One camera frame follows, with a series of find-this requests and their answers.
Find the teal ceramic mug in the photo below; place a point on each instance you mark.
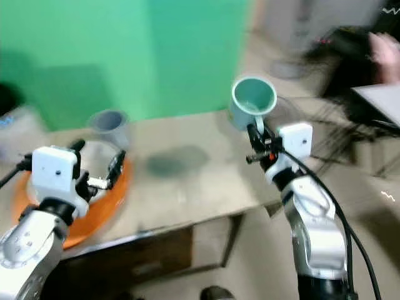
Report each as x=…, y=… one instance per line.
x=250, y=100

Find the person's hand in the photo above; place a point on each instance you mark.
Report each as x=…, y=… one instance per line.
x=387, y=56

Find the orange round plate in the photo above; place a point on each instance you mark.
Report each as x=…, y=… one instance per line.
x=106, y=215

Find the grey plastic cup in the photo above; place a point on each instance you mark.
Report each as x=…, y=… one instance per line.
x=111, y=128

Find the white bin with black bag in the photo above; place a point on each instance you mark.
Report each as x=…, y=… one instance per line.
x=15, y=134

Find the dark brown table drawer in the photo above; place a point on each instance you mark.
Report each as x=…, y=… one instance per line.
x=162, y=253

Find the black device with red lights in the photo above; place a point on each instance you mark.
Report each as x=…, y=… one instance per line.
x=347, y=56

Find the green backdrop screen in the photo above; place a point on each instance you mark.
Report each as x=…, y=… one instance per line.
x=131, y=50

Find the white flat board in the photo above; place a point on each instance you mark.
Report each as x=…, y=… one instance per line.
x=381, y=103

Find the black right robot foot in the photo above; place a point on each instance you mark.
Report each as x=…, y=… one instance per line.
x=217, y=294

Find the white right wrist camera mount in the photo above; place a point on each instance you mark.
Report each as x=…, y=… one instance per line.
x=295, y=140

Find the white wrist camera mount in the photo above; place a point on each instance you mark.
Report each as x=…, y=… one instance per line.
x=53, y=170
x=295, y=140

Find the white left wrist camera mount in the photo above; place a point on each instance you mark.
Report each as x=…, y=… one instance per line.
x=53, y=170

